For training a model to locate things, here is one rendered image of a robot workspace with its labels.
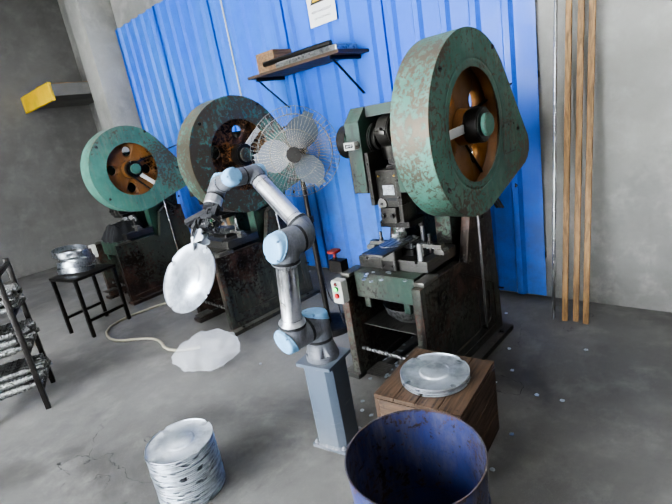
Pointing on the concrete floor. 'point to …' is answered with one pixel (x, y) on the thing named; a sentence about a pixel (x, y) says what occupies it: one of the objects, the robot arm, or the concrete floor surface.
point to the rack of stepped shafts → (11, 381)
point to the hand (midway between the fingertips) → (194, 248)
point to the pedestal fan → (301, 126)
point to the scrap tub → (417, 460)
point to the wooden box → (487, 416)
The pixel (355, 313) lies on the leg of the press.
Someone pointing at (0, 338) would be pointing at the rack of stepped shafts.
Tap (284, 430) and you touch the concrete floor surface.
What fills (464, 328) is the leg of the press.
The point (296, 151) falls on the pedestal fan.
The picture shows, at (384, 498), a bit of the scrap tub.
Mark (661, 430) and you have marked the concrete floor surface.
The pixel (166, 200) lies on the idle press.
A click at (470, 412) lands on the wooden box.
